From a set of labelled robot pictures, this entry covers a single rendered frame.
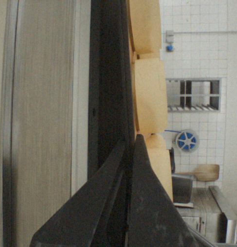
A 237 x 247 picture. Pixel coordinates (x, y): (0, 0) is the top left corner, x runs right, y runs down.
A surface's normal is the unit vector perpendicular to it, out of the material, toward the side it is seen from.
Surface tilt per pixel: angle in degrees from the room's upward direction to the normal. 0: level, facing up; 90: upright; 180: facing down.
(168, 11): 90
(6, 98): 0
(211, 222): 90
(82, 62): 90
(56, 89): 90
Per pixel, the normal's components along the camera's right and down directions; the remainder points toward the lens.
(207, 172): -0.02, 0.15
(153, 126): -0.04, 0.81
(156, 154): -0.13, -0.86
